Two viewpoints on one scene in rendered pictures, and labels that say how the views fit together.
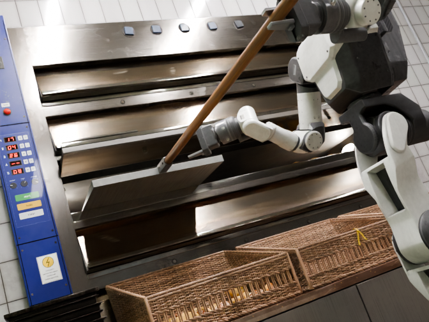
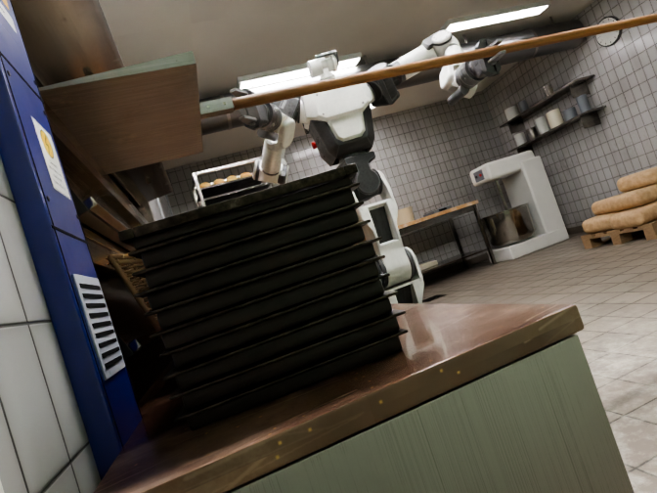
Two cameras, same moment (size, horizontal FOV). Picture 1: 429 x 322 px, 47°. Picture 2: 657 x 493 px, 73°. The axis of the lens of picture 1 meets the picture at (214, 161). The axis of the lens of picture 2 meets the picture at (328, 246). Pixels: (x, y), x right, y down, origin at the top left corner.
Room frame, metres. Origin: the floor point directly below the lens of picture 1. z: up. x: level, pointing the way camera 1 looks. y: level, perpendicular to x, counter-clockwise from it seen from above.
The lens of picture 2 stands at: (1.39, 1.28, 0.71)
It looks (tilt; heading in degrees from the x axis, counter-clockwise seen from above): 2 degrees up; 282
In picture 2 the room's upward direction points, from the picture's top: 19 degrees counter-clockwise
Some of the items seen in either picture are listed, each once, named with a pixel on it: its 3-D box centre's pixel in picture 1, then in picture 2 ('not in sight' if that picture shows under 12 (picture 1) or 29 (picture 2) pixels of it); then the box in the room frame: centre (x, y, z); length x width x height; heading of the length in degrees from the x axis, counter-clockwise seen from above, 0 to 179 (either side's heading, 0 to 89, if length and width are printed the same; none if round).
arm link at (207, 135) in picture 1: (214, 135); (258, 112); (1.75, -0.03, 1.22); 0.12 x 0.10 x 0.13; 83
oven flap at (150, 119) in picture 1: (229, 108); not in sight; (2.37, -0.16, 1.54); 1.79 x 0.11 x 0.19; 118
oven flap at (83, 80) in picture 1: (212, 66); not in sight; (2.37, -0.16, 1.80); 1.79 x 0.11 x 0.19; 118
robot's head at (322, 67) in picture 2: not in sight; (323, 68); (1.57, -0.51, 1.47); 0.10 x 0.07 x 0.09; 20
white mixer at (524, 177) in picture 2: not in sight; (512, 205); (0.19, -5.33, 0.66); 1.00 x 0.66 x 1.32; 28
